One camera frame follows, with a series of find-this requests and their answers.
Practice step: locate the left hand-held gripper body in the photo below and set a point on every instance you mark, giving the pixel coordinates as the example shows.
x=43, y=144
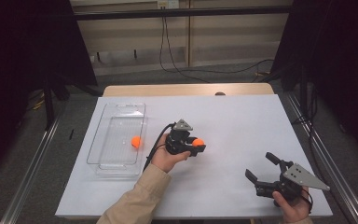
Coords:
x=177, y=141

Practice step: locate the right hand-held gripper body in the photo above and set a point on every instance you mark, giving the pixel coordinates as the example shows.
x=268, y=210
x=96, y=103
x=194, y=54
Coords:
x=300, y=177

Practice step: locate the plain orange ball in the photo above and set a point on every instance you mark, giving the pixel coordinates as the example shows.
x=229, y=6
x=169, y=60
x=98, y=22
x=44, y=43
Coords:
x=198, y=142

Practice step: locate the orange ball with black mark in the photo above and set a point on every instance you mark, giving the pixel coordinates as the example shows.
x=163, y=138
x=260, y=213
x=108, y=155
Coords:
x=136, y=142

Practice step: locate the clear plastic container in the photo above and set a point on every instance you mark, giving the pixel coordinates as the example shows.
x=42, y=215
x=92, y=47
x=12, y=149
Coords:
x=118, y=124

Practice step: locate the person's left hand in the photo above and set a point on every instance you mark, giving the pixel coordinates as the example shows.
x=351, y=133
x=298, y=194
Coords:
x=164, y=160

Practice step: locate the person's right hand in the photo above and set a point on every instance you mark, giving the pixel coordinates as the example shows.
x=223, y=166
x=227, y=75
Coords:
x=293, y=213

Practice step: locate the white board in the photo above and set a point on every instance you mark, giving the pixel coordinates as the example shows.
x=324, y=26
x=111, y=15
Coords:
x=230, y=118

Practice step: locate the wooden table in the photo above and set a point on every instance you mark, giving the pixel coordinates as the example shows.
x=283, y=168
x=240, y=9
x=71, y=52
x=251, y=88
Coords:
x=167, y=89

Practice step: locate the small dark knob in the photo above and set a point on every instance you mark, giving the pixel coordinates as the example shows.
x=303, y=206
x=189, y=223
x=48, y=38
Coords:
x=220, y=93

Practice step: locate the black pen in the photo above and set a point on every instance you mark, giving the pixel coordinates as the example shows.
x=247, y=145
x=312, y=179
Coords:
x=71, y=134

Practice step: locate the black horizontal bar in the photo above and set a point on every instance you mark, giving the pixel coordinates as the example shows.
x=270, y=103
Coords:
x=167, y=13

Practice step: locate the black curtain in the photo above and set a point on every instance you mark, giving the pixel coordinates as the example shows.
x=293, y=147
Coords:
x=18, y=46
x=338, y=46

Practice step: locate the aluminium rail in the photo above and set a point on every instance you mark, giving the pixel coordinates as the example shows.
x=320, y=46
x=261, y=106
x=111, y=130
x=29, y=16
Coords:
x=322, y=153
x=28, y=180

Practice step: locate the black wall peg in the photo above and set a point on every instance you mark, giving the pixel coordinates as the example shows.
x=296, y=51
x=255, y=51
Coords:
x=135, y=54
x=98, y=56

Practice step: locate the white wall socket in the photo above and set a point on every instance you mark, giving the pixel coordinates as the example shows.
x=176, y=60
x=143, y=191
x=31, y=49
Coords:
x=167, y=3

